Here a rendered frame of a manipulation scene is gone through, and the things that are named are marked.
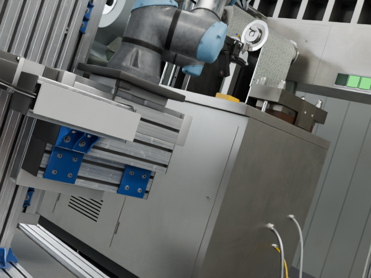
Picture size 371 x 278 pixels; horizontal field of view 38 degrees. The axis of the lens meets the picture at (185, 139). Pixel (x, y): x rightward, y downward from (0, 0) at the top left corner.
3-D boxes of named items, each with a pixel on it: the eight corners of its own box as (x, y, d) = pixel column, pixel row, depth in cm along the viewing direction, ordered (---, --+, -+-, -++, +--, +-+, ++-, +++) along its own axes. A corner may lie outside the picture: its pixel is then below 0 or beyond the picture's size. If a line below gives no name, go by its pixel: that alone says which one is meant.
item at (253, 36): (244, 43, 246) (245, 27, 247) (247, 44, 247) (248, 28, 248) (258, 40, 241) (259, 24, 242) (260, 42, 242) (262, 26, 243)
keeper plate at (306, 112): (293, 124, 237) (301, 101, 237) (305, 130, 244) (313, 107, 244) (298, 126, 235) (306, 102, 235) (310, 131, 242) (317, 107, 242)
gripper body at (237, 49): (245, 44, 227) (228, 34, 219) (239, 64, 227) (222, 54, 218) (232, 43, 233) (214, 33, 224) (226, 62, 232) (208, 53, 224)
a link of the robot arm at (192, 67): (173, 70, 218) (181, 44, 218) (199, 79, 218) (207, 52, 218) (172, 67, 210) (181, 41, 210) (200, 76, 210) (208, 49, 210)
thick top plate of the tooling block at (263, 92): (248, 95, 236) (252, 82, 236) (295, 118, 265) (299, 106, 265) (277, 102, 225) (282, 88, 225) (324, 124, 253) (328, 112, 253)
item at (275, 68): (249, 85, 242) (261, 46, 242) (277, 100, 258) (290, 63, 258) (250, 86, 241) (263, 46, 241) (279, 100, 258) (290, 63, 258)
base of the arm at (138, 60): (125, 73, 138) (137, 36, 138) (95, 67, 149) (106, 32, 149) (169, 90, 147) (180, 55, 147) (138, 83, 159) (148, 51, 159)
